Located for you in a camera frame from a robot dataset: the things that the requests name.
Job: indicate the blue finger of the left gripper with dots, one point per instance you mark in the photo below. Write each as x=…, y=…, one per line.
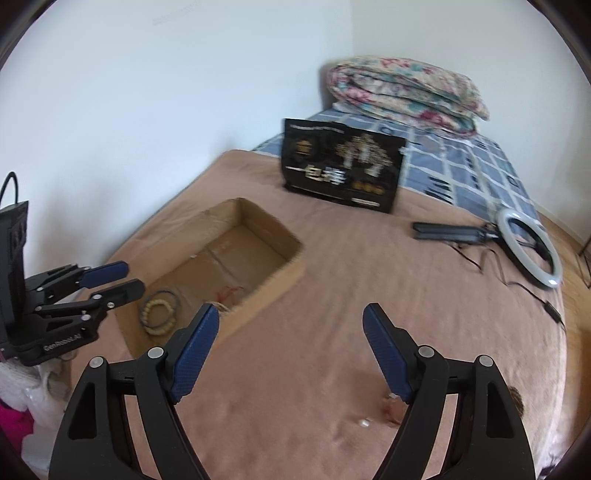
x=105, y=274
x=115, y=296

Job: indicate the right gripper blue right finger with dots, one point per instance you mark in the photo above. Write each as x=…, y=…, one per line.
x=383, y=339

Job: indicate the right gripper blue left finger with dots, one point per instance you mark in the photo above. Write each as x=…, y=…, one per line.
x=187, y=351

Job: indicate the dark thin bangle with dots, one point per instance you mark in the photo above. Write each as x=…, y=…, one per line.
x=167, y=295

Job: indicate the pink white clothing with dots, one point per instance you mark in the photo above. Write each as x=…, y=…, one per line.
x=39, y=393

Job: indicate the brown fleece blanket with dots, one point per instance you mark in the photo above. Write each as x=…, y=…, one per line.
x=282, y=397

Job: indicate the open cardboard box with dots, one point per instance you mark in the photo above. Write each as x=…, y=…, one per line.
x=235, y=242

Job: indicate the black snack bag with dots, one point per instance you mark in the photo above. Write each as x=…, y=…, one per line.
x=341, y=164

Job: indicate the blue checkered bed sheet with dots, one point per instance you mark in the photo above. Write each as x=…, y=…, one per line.
x=473, y=174

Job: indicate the black clothes rack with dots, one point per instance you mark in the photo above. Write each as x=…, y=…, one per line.
x=583, y=258

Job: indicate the folded floral quilt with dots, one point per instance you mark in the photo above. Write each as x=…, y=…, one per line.
x=410, y=92

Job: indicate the white ring light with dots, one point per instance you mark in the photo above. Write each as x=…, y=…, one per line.
x=529, y=246

